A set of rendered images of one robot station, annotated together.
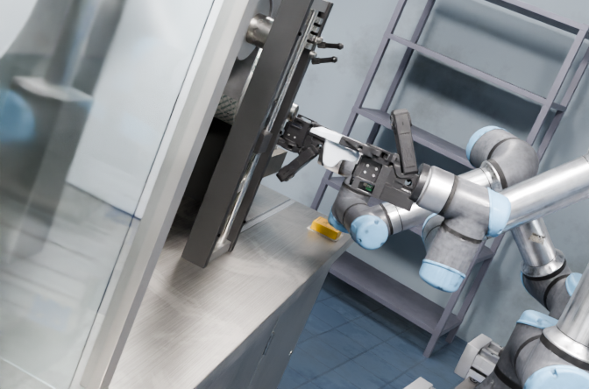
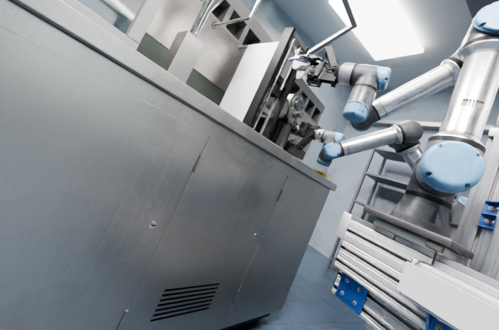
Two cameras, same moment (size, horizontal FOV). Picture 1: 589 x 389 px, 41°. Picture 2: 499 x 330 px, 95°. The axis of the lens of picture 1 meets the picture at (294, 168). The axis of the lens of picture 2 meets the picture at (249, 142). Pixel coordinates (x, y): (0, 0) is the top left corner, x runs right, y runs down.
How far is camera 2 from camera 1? 1.00 m
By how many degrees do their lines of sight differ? 37
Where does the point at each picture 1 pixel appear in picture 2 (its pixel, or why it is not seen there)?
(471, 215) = (366, 73)
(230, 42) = not seen: outside the picture
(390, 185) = (324, 73)
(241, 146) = (264, 83)
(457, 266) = (361, 99)
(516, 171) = (408, 125)
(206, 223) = (248, 115)
